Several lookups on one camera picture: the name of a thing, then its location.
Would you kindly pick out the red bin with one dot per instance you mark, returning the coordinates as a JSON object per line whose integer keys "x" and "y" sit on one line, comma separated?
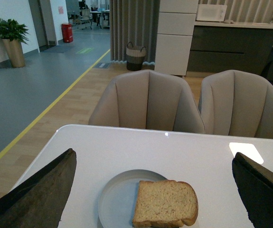
{"x": 67, "y": 32}

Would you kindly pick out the slice of bread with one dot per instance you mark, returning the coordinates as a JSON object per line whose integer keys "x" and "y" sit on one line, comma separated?
{"x": 165, "y": 204}

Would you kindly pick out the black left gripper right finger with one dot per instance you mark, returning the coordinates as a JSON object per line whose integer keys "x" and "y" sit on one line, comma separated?
{"x": 255, "y": 187}

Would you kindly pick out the grey pleated curtain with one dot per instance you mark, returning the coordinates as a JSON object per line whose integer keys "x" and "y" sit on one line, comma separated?
{"x": 134, "y": 21}

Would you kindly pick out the grey floor mat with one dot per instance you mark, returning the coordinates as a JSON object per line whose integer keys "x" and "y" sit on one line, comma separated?
{"x": 102, "y": 65}

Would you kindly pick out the white microwave oven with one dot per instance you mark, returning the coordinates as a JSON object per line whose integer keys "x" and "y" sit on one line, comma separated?
{"x": 212, "y": 13}

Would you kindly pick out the dark grey kitchen counter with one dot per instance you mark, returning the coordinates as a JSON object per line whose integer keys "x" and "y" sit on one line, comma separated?
{"x": 216, "y": 49}

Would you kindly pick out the white drawer cabinet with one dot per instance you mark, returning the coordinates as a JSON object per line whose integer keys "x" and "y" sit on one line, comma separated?
{"x": 174, "y": 37}

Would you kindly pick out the beige chair on right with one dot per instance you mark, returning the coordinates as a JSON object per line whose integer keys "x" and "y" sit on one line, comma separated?
{"x": 237, "y": 103}

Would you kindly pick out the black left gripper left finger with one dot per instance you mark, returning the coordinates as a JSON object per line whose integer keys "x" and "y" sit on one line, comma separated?
{"x": 39, "y": 201}

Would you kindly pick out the light blue round plate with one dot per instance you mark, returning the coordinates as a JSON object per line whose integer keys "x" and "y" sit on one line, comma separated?
{"x": 118, "y": 198}

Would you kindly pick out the beige chair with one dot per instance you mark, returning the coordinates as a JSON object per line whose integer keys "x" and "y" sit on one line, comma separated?
{"x": 237, "y": 103}
{"x": 148, "y": 99}

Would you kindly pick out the woven laundry basket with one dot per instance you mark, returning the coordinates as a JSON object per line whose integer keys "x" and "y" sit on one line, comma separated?
{"x": 135, "y": 56}

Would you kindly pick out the potted green plant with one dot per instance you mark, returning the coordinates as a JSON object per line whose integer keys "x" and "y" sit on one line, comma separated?
{"x": 12, "y": 35}

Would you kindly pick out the beige chair on left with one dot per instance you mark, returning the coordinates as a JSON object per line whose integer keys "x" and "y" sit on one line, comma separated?
{"x": 148, "y": 99}

